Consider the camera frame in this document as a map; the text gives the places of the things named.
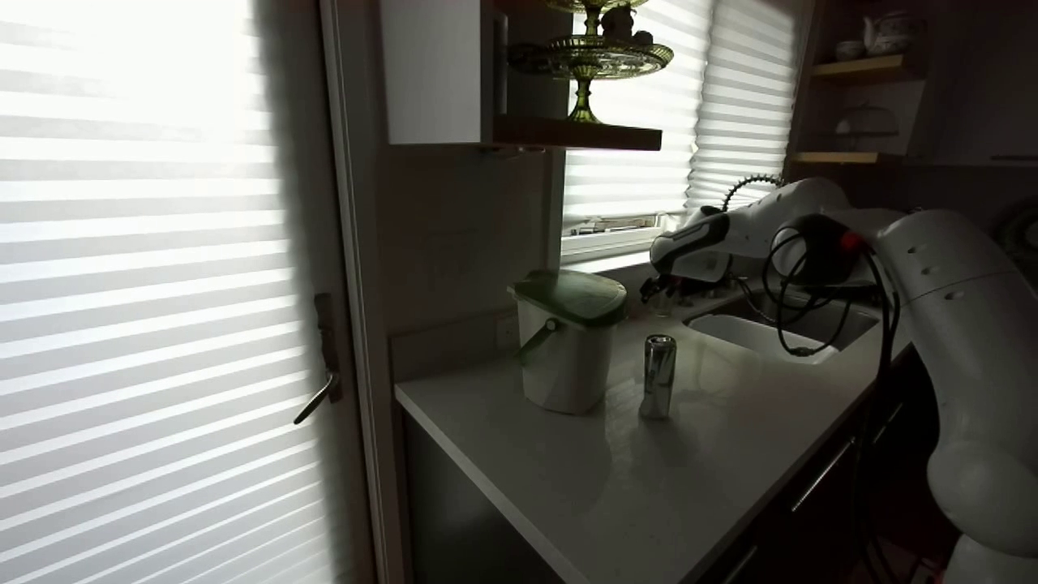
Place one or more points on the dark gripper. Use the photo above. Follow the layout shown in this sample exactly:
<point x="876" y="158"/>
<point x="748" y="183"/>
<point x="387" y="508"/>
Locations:
<point x="680" y="277"/>

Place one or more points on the silver metal can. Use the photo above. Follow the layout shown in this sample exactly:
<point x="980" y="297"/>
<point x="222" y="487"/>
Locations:
<point x="657" y="376"/>

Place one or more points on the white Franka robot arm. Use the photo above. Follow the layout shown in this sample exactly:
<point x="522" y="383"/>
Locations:
<point x="962" y="324"/>

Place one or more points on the white bin with green lid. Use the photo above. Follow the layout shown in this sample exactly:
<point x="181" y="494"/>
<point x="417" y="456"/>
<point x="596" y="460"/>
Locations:
<point x="567" y="346"/>

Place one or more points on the white undermount sink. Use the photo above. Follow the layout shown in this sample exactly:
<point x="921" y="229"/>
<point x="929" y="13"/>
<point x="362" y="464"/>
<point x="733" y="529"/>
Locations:
<point x="765" y="324"/>

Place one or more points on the white window blind over sink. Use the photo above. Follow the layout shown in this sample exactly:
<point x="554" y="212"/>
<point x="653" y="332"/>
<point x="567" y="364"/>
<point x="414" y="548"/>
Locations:
<point x="658" y="107"/>

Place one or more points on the glass cake stand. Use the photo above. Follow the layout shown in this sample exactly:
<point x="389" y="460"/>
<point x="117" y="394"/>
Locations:
<point x="587" y="53"/>

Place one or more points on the wooden corner shelf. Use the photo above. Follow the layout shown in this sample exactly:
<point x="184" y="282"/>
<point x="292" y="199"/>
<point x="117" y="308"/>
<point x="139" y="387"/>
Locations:
<point x="859" y="66"/>

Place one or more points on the white dishes on shelf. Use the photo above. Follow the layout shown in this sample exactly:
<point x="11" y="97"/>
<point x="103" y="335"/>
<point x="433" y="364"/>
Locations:
<point x="880" y="35"/>

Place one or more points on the white door blind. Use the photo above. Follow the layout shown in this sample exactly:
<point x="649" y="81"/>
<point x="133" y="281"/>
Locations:
<point x="139" y="293"/>

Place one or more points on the white window frame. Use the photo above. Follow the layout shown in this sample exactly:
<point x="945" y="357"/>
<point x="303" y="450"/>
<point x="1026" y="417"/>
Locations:
<point x="605" y="244"/>

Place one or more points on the wooden wall shelf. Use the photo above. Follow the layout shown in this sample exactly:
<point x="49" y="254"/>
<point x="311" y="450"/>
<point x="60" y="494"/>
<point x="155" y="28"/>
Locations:
<point x="579" y="133"/>

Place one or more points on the white wall cabinet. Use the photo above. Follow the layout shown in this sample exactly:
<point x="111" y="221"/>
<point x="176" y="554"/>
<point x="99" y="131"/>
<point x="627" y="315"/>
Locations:
<point x="433" y="69"/>

